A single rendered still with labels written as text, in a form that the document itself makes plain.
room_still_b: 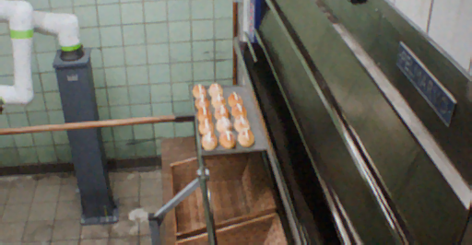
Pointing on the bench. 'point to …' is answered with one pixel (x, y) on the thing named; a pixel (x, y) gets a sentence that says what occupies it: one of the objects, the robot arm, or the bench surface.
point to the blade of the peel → (231, 122)
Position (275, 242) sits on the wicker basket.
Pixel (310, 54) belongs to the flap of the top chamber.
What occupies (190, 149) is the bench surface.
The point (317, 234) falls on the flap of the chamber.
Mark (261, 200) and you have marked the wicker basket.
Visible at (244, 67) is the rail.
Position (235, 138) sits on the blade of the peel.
